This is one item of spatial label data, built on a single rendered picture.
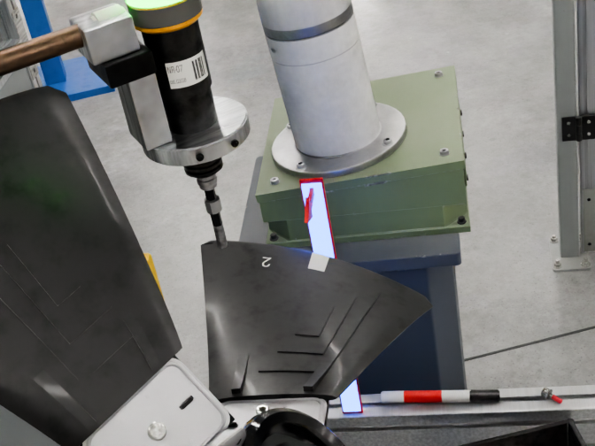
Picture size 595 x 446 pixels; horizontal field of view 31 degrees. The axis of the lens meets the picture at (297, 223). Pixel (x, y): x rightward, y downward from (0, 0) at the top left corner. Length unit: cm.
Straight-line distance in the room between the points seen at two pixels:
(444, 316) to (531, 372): 111
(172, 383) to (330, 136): 72
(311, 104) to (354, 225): 17
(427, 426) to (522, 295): 155
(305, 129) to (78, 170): 69
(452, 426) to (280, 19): 54
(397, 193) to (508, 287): 147
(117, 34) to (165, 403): 27
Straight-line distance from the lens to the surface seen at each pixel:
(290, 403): 86
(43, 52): 64
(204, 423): 77
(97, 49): 64
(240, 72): 421
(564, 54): 265
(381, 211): 144
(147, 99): 66
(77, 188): 79
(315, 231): 114
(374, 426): 132
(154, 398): 77
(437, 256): 142
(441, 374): 158
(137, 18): 65
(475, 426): 132
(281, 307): 96
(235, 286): 99
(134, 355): 76
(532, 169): 335
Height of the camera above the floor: 177
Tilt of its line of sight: 33 degrees down
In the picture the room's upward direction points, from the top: 11 degrees counter-clockwise
